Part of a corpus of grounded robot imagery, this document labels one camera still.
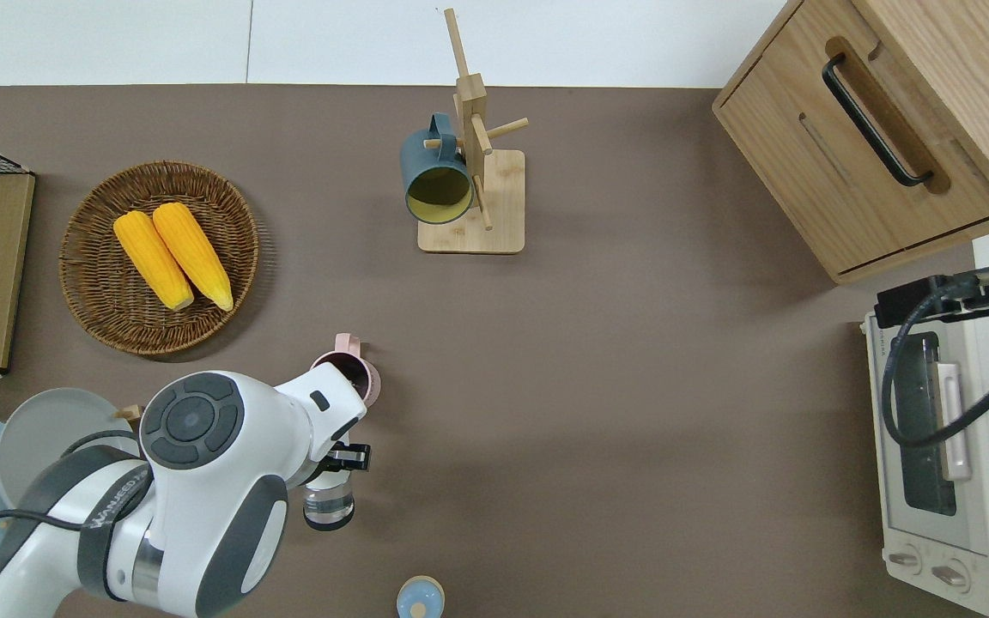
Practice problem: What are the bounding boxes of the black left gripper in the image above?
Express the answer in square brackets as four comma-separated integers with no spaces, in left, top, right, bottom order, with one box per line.
[314,442,373,488]

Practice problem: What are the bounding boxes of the pink mug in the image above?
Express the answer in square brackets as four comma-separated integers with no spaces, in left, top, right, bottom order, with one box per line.
[309,333,382,409]

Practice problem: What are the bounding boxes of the wooden plate rack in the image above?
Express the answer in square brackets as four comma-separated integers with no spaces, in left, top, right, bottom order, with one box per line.
[0,403,145,528]

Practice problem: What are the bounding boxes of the wooden cabinet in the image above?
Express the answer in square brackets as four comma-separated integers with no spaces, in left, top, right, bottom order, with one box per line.
[712,0,989,285]

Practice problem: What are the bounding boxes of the yellow corn cob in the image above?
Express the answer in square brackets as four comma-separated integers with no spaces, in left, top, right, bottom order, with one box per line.
[152,203,234,312]
[113,211,195,312]

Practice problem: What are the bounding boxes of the round wicker basket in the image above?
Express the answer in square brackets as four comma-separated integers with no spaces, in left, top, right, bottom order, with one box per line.
[59,161,260,356]

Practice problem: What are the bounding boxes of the wooden mug tree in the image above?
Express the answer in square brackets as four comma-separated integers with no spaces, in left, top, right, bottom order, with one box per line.
[417,7,530,255]

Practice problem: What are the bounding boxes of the brown table mat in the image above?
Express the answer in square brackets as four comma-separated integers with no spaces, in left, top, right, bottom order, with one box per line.
[0,84,976,618]

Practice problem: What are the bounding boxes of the grey plate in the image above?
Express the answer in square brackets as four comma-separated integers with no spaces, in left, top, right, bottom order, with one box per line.
[0,388,143,507]

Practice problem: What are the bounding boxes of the teal blue mug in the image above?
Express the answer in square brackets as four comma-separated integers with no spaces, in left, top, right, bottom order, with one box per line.
[399,112,475,226]

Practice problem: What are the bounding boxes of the black right wrist camera bar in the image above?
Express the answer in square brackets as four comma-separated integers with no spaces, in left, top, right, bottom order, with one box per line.
[875,264,989,329]

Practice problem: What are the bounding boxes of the black cabinet handle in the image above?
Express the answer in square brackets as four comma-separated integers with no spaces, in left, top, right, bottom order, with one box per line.
[822,53,935,188]

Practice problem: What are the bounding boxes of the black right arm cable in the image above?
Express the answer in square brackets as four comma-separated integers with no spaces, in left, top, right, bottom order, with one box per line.
[881,292,989,449]

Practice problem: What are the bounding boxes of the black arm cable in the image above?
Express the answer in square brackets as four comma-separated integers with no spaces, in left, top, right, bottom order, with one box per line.
[0,429,148,593]
[881,292,989,449]

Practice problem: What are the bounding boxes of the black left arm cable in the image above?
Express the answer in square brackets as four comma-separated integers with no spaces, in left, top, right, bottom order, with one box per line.
[0,429,148,593]

